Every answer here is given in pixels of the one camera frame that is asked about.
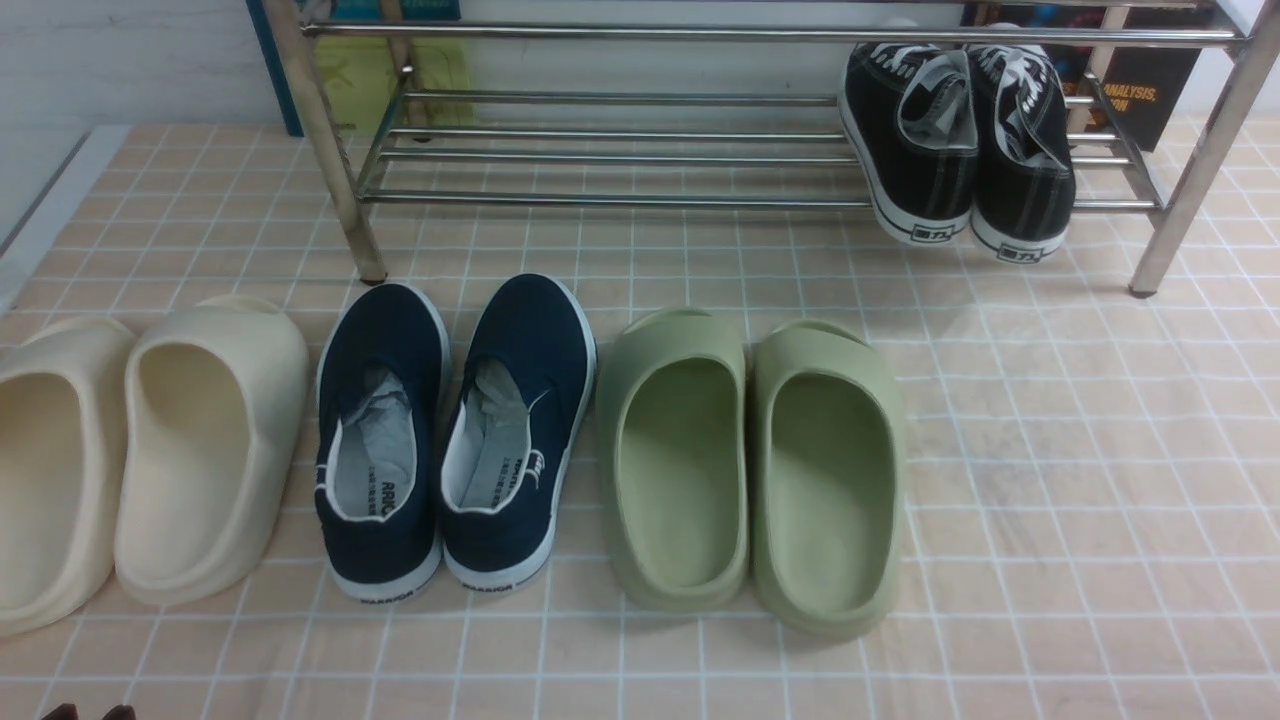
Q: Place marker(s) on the left green slipper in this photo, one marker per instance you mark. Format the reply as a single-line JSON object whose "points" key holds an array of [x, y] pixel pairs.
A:
{"points": [[670, 442]]}

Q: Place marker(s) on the right green slipper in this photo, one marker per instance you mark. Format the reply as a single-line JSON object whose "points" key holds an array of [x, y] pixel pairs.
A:
{"points": [[828, 434]]}

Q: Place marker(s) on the blue yellow book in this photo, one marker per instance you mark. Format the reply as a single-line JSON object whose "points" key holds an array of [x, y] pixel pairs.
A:
{"points": [[358, 72]]}

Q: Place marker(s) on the navy canvas shoe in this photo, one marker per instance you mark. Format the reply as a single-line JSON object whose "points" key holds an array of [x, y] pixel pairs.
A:
{"points": [[527, 382], [381, 378]]}

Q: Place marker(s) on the left cream slipper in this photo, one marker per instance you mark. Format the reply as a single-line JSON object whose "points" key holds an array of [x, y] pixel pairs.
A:
{"points": [[63, 440]]}

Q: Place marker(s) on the black sneaker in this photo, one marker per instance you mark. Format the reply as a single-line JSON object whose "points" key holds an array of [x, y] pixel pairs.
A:
{"points": [[908, 113], [1025, 187]]}

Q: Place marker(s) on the cream slipper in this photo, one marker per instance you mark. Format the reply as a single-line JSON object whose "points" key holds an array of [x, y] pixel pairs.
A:
{"points": [[214, 395], [63, 440]]}

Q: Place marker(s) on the green slipper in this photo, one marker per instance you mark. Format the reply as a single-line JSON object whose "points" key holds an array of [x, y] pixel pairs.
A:
{"points": [[828, 434], [670, 442]]}

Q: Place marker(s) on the right black sneaker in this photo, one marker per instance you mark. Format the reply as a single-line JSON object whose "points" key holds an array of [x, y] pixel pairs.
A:
{"points": [[1025, 187]]}

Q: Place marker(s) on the metal shoe rack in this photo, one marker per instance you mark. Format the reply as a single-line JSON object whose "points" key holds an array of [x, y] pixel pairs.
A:
{"points": [[296, 29]]}

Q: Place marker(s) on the left black sneaker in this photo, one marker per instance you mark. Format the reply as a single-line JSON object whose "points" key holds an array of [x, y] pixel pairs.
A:
{"points": [[908, 113]]}

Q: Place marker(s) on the black book orange text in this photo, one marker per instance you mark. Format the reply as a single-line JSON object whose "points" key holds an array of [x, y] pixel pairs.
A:
{"points": [[1143, 83]]}

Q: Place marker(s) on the right cream slipper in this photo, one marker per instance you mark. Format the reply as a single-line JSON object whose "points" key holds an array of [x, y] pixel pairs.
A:
{"points": [[214, 395]]}

